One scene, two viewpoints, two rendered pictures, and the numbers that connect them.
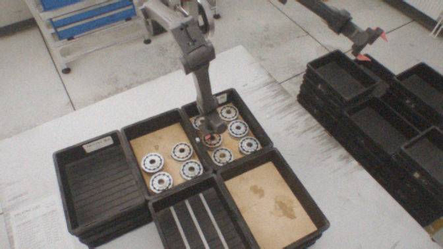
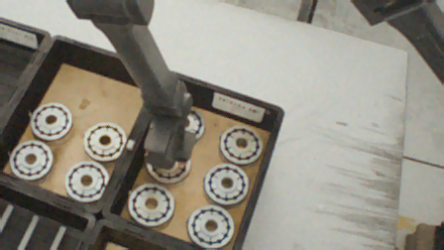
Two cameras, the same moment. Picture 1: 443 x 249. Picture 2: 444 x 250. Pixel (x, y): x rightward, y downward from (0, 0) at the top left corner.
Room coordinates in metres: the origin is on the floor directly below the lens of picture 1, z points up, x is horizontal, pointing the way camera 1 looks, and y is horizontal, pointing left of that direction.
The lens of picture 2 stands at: (0.40, -0.36, 2.06)
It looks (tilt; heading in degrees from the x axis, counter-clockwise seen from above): 60 degrees down; 43
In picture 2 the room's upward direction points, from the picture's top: 4 degrees clockwise
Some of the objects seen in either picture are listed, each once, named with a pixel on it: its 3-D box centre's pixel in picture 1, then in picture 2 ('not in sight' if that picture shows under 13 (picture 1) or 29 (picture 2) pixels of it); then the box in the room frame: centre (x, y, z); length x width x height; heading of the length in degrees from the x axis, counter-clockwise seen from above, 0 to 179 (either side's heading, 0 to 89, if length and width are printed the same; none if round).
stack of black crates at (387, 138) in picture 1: (371, 137); not in sight; (1.22, -1.05, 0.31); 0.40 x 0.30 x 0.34; 31
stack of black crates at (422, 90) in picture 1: (415, 109); not in sight; (1.42, -1.39, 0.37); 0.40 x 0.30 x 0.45; 31
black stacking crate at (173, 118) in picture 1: (166, 156); (75, 129); (0.74, 0.24, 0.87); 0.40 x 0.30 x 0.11; 26
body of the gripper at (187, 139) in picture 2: (211, 122); (170, 136); (0.84, 0.03, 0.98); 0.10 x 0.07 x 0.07; 122
